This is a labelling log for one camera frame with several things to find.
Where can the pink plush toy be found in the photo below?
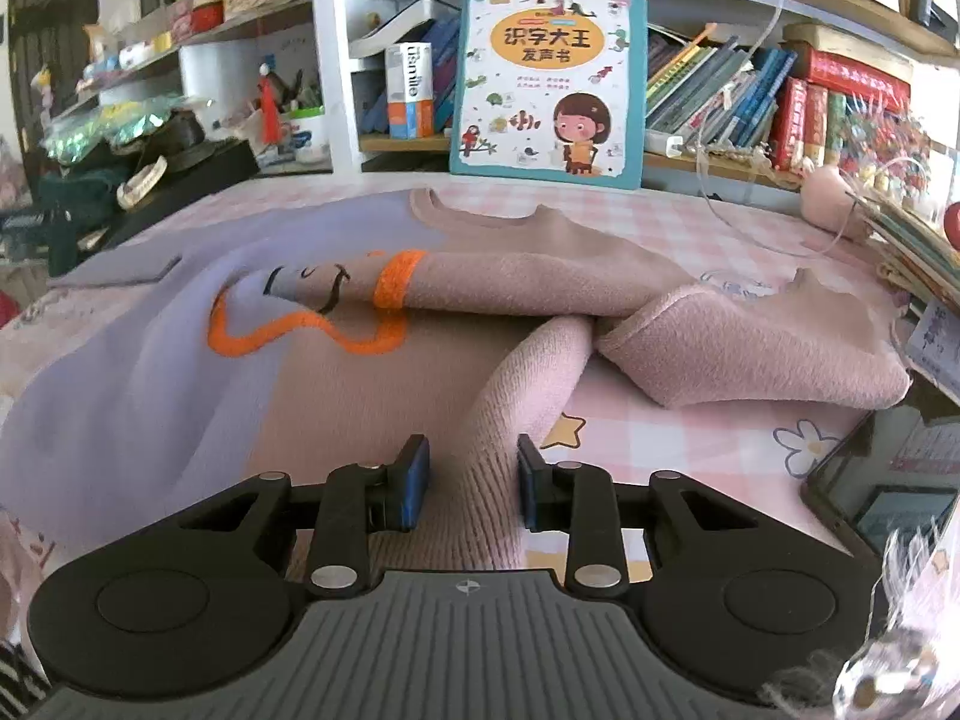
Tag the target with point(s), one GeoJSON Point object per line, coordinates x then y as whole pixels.
{"type": "Point", "coordinates": [829, 195]}

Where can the red tassel ornament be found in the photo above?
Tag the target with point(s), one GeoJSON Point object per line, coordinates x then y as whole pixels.
{"type": "Point", "coordinates": [266, 101]}

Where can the row of thin books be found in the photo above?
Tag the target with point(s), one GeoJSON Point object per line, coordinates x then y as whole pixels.
{"type": "Point", "coordinates": [720, 90]}

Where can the translucent glittery ornament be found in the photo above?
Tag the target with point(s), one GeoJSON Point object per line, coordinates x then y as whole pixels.
{"type": "Point", "coordinates": [892, 667]}

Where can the black tablet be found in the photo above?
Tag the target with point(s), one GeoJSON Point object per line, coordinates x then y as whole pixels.
{"type": "Point", "coordinates": [847, 480]}

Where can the dark green cloth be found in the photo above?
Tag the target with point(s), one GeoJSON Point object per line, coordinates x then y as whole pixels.
{"type": "Point", "coordinates": [75, 202]}

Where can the purple and pink sweater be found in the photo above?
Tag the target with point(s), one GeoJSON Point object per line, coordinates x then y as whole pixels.
{"type": "Point", "coordinates": [465, 292]}

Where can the black box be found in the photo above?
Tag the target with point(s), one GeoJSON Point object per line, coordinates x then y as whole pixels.
{"type": "Point", "coordinates": [195, 180]}

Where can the row of blue books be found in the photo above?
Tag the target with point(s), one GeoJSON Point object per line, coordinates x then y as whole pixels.
{"type": "Point", "coordinates": [446, 67]}

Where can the white wristwatch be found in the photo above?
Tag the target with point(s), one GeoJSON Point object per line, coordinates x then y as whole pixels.
{"type": "Point", "coordinates": [139, 184]}

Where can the stack of picture books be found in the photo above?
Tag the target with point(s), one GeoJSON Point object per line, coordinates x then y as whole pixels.
{"type": "Point", "coordinates": [922, 247]}

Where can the wooden and white bookshelf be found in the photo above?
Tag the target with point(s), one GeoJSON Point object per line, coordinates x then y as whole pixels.
{"type": "Point", "coordinates": [330, 52]}

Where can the person's striped clothing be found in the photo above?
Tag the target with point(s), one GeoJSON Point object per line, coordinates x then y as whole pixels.
{"type": "Point", "coordinates": [15, 675]}

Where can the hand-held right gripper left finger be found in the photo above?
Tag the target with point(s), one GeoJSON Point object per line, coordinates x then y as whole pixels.
{"type": "Point", "coordinates": [414, 484]}

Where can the white toothbrush box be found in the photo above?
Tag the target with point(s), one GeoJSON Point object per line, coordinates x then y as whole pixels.
{"type": "Point", "coordinates": [409, 90]}

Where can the children's picture book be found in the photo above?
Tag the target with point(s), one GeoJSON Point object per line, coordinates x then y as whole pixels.
{"type": "Point", "coordinates": [540, 90]}

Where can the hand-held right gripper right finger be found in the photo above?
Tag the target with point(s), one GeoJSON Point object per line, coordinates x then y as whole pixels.
{"type": "Point", "coordinates": [531, 491]}

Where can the bundle of pens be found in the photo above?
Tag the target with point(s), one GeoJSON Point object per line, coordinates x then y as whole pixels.
{"type": "Point", "coordinates": [306, 94]}

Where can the red round object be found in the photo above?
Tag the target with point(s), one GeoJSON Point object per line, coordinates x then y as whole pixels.
{"type": "Point", "coordinates": [954, 226]}

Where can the white charger plug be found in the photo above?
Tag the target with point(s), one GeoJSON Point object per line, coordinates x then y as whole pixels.
{"type": "Point", "coordinates": [664, 144]}

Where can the shiny green foil wrap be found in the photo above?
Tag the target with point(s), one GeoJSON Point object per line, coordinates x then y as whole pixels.
{"type": "Point", "coordinates": [90, 131]}

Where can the red and white jar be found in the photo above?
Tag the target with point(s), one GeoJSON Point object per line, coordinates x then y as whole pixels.
{"type": "Point", "coordinates": [208, 15]}

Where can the white printed card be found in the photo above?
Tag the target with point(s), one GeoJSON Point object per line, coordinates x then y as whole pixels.
{"type": "Point", "coordinates": [937, 341]}

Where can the row of red books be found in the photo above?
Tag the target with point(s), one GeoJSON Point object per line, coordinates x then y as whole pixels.
{"type": "Point", "coordinates": [795, 120]}

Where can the white tub pen holder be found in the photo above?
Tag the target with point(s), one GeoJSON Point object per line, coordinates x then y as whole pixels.
{"type": "Point", "coordinates": [309, 135]}

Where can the colourful paper ornaments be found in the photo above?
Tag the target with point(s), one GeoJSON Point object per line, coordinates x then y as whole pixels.
{"type": "Point", "coordinates": [885, 142]}

